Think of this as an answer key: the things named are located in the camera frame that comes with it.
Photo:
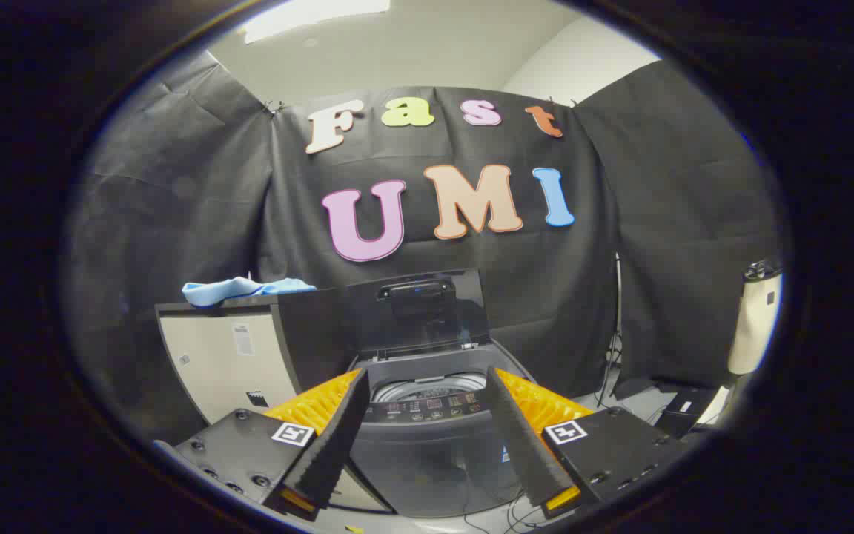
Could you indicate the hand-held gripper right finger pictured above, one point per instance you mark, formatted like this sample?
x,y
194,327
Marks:
x,y
520,445

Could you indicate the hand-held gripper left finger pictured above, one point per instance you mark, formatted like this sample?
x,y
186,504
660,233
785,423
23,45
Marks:
x,y
330,445

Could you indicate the grey washing machine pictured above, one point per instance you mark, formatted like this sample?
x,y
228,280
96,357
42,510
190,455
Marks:
x,y
427,460

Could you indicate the dark washing machine lid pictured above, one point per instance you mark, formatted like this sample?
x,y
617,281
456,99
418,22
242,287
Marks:
x,y
416,319

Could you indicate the light blue shirt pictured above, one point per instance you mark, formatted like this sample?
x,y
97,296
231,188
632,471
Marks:
x,y
234,291

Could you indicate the thin metal stand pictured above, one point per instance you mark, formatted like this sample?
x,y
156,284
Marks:
x,y
614,356

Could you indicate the small cabinet with white door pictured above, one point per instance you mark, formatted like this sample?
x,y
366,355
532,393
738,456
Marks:
x,y
212,356

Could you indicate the black box on floor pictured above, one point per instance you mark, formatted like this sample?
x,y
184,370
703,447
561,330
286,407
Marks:
x,y
690,411

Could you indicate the cream cylindrical appliance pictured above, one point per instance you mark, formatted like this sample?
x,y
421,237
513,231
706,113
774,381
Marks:
x,y
753,326

